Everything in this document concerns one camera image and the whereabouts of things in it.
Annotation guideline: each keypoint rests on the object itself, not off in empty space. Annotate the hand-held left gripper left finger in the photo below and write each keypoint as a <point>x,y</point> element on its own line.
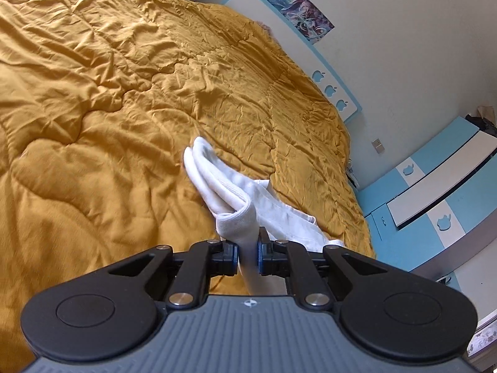
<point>232,259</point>

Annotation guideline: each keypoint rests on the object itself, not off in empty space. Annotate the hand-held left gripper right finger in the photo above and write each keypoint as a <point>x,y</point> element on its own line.
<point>259,257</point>

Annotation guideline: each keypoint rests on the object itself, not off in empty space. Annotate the white sweatshirt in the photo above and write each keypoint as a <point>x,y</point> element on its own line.
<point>233,221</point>

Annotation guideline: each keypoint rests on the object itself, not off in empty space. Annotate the bedside clutter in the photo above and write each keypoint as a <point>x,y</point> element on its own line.
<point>351,175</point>

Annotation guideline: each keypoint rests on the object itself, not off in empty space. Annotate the blue white wardrobe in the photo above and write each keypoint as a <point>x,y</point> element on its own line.
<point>419,198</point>

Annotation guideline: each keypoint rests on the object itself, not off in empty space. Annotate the white blue headboard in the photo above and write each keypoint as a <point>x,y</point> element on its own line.
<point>325,82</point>

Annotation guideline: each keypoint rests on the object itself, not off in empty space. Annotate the yellow quilt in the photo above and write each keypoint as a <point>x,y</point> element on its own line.
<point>116,105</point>

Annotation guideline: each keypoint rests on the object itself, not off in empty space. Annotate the brown furry pillow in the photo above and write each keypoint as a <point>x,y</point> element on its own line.
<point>264,27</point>

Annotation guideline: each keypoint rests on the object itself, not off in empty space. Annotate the floral patterned cloth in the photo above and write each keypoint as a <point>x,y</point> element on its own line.
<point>483,342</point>

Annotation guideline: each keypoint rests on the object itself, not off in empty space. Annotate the wall switch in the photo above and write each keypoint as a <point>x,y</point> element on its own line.
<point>377,145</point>

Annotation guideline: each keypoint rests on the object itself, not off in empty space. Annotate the wall poster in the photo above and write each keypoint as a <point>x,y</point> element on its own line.
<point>299,7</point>

